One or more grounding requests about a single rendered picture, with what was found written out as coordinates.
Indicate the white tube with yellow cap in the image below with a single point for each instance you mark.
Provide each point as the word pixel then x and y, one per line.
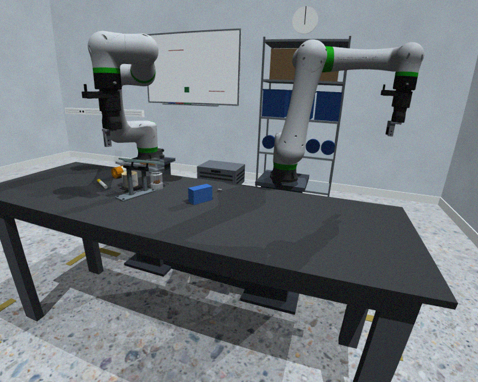
pixel 102 184

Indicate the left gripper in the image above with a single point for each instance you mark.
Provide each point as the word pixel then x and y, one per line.
pixel 401 100

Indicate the clear glass vial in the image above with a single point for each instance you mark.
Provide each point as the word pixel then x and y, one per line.
pixel 156 181

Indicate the blue rectangular block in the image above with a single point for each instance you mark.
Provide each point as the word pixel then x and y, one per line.
pixel 199 194

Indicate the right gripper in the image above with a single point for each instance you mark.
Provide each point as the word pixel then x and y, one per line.
pixel 109 102

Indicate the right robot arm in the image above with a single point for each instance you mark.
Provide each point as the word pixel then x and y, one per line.
pixel 113 53

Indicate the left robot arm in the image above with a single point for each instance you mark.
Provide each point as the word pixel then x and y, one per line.
pixel 311 59

